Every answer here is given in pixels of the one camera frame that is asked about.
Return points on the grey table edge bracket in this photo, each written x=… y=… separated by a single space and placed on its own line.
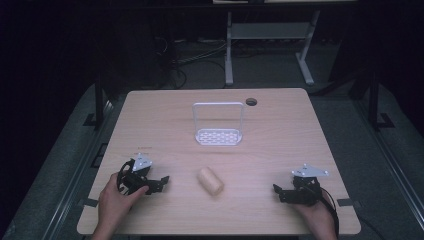
x=88 y=202
x=345 y=202

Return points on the white perforated rack with frame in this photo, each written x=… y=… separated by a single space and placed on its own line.
x=218 y=136

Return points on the grey metal stand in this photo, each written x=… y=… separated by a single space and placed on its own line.
x=270 y=30

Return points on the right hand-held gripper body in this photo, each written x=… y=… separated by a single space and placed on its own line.
x=305 y=191

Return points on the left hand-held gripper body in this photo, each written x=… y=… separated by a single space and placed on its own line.
x=135 y=180

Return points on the aluminium floor rail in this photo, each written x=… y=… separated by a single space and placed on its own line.
x=391 y=156
x=76 y=173

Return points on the person's left hand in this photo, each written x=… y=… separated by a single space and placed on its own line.
x=111 y=206

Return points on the beige cylindrical roll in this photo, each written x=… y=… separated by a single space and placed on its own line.
x=210 y=180

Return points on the person's right hand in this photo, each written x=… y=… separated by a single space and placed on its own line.
x=320 y=220

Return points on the dark round table grommet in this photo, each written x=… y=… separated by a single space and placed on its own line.
x=251 y=101

